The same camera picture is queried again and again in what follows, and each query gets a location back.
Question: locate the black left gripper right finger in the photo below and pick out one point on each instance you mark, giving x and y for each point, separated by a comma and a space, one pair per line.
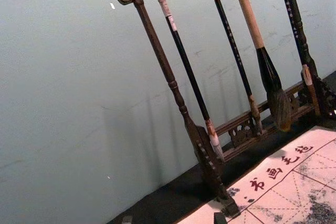
219, 218

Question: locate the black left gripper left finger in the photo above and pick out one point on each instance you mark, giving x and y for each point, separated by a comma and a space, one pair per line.
127, 220

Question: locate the black table cloth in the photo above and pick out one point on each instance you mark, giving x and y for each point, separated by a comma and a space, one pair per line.
183, 190

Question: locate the white calligraphy felt mat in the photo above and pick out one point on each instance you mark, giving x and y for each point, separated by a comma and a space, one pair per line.
288, 195

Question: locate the thin black brush, white cap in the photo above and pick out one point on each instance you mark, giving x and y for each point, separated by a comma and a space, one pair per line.
183, 56

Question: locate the thin black brush, brown tip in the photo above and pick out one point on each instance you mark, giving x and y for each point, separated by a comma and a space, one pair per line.
233, 45

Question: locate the dark carved wooden brush rack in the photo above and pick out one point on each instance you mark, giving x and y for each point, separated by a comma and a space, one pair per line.
154, 37

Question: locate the black brush with cream ferrule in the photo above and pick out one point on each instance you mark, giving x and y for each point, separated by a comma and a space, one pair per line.
293, 24

